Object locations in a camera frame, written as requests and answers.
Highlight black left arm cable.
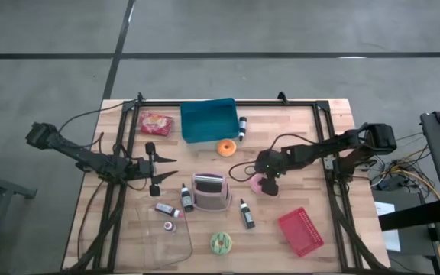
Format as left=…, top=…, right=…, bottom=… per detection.
left=57, top=99, right=137, bottom=134

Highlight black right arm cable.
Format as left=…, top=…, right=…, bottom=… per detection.
left=228, top=132, right=320, bottom=183

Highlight blue plastic bin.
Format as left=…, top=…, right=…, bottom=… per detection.
left=180, top=97, right=240, bottom=144

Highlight orange toy donut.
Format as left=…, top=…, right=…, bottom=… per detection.
left=216, top=138, right=238, bottom=157

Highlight red perforated plastic basket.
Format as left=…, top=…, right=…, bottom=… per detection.
left=277, top=206, right=325, bottom=257

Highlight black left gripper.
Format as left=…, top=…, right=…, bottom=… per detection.
left=128, top=141, right=180, bottom=198

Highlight white paper sheet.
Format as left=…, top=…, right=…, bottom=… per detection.
left=374, top=201, right=401, bottom=252

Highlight red snack packet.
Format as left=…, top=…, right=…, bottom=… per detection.
left=139, top=111, right=175, bottom=138

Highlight black bottle with white band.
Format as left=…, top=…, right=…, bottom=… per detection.
left=238, top=116, right=248, bottom=141

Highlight bundle of floor cables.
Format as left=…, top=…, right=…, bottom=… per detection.
left=368, top=152, right=440, bottom=200

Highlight black cart shelf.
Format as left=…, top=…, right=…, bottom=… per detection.
left=378, top=200, right=440, bottom=232

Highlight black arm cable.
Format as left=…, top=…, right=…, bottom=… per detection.
left=57, top=99, right=137, bottom=134
left=228, top=132, right=320, bottom=183

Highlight clear plastic container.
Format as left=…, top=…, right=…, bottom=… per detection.
left=134, top=186, right=193, bottom=268

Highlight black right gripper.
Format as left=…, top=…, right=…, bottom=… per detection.
left=254, top=148, right=296, bottom=196

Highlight black food colouring bottle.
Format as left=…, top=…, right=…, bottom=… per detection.
left=180, top=183, right=195, bottom=213
left=239, top=198, right=256, bottom=230

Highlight pink sprinkled toy donut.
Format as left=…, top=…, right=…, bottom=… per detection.
left=249, top=173, right=267, bottom=196

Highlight green frosted toy donut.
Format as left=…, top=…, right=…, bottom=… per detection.
left=209, top=231, right=233, bottom=256

